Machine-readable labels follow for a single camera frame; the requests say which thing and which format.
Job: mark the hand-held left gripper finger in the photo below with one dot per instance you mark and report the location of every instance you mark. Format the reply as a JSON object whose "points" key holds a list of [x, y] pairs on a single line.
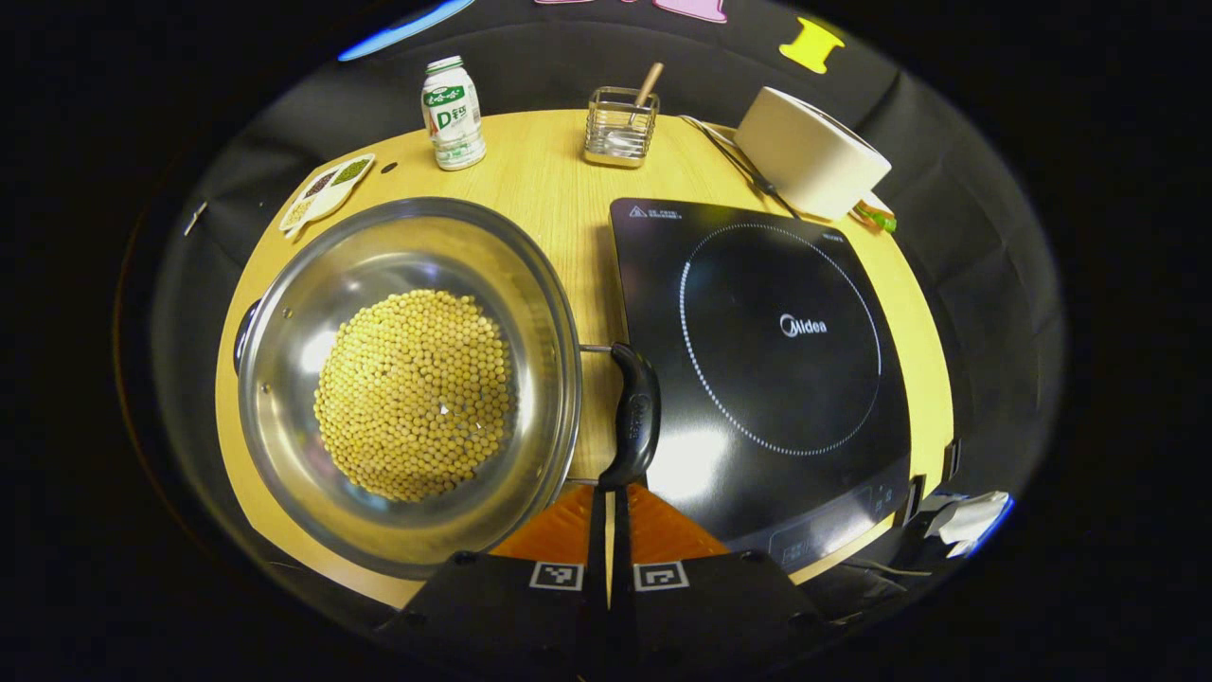
{"points": [[598, 587], [621, 606]]}

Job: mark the black induction cooktop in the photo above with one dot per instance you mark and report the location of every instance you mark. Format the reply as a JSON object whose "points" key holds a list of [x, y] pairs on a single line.
{"points": [[776, 379]]}

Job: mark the stainless steel pot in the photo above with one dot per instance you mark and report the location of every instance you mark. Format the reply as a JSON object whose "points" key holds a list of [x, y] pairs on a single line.
{"points": [[284, 426]]}

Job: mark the pile of yellow soybeans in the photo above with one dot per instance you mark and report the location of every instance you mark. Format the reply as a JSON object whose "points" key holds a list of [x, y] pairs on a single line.
{"points": [[417, 398]]}

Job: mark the white crumpled paper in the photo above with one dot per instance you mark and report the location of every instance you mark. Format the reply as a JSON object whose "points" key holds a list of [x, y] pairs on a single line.
{"points": [[971, 521]]}

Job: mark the lettuce sandwich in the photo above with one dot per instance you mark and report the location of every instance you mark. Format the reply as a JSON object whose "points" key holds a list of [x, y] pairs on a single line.
{"points": [[876, 218]]}

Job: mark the white toaster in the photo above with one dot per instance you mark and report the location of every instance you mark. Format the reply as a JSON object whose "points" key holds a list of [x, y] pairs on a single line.
{"points": [[805, 156]]}

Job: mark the white divided bean dish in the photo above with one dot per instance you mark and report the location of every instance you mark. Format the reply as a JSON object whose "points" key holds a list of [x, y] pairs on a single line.
{"points": [[322, 194]]}

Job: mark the white drink bottle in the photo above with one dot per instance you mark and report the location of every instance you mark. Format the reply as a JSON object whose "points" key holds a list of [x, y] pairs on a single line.
{"points": [[453, 118]]}

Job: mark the metal cloth clip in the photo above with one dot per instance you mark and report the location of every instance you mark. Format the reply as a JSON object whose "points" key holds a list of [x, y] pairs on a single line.
{"points": [[194, 218]]}

